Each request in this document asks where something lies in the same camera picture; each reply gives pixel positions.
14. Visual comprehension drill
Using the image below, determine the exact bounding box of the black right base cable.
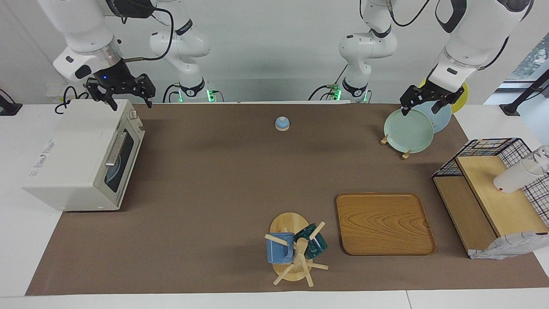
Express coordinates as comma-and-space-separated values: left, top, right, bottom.
162, 84, 181, 103

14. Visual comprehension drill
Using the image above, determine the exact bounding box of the mint green plate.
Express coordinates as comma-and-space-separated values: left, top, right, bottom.
383, 108, 434, 154

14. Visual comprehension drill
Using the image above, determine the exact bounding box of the glass oven door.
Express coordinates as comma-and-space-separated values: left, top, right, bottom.
101, 120, 145, 211

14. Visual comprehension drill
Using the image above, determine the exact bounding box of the wooden plate rack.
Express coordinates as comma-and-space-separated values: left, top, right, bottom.
380, 134, 412, 160

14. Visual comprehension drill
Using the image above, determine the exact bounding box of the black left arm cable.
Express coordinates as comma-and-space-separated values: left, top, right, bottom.
359, 0, 431, 28

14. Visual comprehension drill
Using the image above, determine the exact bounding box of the white toaster oven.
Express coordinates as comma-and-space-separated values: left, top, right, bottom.
22, 100, 145, 212

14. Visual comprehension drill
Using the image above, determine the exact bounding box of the grey patterned cloth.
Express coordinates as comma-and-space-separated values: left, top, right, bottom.
469, 231, 549, 260

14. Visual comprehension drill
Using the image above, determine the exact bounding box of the white cup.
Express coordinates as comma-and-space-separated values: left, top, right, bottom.
493, 159, 542, 194

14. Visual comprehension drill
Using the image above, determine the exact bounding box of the white power strip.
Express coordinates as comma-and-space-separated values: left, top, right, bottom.
46, 84, 93, 103

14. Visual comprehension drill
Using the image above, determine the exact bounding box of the black base cable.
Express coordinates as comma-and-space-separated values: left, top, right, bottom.
162, 84, 181, 103
308, 64, 349, 102

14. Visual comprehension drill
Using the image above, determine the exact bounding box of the pale blue racked plate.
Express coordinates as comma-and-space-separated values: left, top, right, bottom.
414, 101, 452, 133

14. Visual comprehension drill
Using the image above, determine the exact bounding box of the brown table mat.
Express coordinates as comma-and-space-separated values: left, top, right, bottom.
25, 103, 549, 296

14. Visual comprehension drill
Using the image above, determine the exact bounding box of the wooden serving tray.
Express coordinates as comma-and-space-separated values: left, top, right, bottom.
336, 193, 437, 256

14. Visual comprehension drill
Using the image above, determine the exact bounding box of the blue mug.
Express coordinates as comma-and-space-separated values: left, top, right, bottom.
266, 232, 296, 264

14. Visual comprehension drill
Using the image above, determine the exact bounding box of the wire and wood shelf rack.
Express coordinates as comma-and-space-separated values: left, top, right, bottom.
432, 138, 549, 258

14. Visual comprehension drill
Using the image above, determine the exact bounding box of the clear glass cup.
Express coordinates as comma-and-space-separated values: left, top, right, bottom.
532, 145, 549, 174

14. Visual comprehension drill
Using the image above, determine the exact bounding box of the dark green mug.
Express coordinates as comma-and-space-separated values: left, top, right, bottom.
294, 223, 328, 259

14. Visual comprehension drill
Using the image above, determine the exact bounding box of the black oven power cable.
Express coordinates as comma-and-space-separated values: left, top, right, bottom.
54, 86, 90, 114

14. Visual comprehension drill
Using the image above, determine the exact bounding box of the yellow plate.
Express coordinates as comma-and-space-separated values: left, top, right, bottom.
419, 77, 469, 114

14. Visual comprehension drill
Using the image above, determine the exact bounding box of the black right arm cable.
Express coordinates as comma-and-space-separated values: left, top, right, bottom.
122, 6, 174, 63

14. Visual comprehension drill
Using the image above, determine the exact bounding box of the black left base cable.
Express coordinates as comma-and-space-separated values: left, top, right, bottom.
308, 64, 349, 102

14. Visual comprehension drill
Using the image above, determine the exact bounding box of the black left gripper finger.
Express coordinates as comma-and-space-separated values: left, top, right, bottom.
400, 85, 420, 117
431, 92, 450, 115

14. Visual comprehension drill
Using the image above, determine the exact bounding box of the wooden mug tree stand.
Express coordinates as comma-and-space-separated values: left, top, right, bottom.
264, 212, 329, 287

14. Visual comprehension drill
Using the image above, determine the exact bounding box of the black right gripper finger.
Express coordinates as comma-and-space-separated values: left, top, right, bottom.
135, 74, 157, 108
85, 79, 119, 112

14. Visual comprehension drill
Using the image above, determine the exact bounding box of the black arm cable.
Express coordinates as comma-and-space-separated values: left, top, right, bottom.
359, 0, 431, 28
122, 6, 174, 63

